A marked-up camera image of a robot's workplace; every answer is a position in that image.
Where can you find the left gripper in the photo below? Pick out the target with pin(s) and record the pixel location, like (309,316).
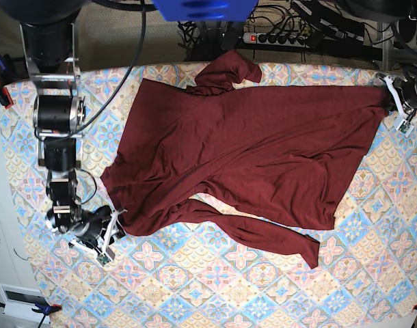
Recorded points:
(402,99)

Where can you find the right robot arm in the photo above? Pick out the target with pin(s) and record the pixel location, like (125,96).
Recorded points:
(50,42)

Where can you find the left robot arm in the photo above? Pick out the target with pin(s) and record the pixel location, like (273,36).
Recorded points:
(401,17)

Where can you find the patterned tablecloth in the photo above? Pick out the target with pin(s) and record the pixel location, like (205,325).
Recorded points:
(194,275)

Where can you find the white power strip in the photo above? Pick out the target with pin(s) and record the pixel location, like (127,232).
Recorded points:
(276,39)

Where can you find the maroon t-shirt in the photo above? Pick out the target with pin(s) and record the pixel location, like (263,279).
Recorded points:
(262,162)

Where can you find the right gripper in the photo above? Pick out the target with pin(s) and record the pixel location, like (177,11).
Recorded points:
(96,231)

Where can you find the blue plastic box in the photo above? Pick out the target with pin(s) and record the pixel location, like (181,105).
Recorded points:
(205,10)

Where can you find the blue clamp front left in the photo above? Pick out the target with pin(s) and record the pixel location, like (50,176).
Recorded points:
(44,309)

